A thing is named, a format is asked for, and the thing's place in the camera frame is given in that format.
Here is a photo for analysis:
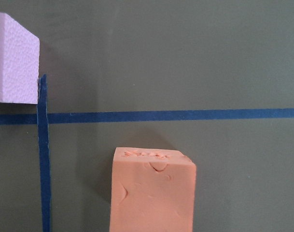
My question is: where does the orange foam cube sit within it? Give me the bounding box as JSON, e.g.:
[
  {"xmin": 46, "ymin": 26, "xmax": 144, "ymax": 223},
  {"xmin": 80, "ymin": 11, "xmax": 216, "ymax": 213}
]
[{"xmin": 109, "ymin": 147, "xmax": 196, "ymax": 232}]

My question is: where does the light pink foam cube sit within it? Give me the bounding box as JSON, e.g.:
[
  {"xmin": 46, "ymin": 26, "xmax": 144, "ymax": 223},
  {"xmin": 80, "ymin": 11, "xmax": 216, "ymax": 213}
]
[{"xmin": 0, "ymin": 12, "xmax": 40, "ymax": 104}]

